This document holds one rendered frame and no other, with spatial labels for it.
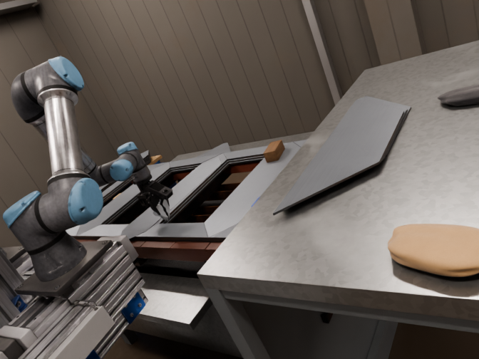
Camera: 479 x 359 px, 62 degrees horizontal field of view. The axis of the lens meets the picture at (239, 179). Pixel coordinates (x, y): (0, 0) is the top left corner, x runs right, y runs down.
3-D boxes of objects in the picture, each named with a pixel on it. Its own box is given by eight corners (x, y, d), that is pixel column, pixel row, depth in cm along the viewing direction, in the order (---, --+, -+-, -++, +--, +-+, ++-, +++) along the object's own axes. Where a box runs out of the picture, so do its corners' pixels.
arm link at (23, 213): (38, 233, 122) (12, 197, 117) (75, 219, 120) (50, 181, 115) (16, 256, 111) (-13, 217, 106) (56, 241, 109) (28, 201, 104)
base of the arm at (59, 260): (58, 282, 110) (38, 254, 106) (29, 281, 118) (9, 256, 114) (95, 247, 121) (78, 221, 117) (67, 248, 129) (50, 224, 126)
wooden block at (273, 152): (274, 151, 190) (270, 142, 188) (285, 148, 187) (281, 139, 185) (266, 162, 180) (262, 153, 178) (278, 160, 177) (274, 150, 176)
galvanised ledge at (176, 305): (50, 267, 224) (48, 263, 223) (224, 287, 144) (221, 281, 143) (20, 293, 211) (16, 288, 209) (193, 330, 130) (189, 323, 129)
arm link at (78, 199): (66, 236, 116) (46, 82, 133) (110, 221, 113) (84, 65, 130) (35, 231, 105) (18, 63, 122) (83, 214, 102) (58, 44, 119)
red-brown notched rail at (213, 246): (48, 246, 220) (42, 238, 218) (306, 259, 120) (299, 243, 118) (43, 251, 218) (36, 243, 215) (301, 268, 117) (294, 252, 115)
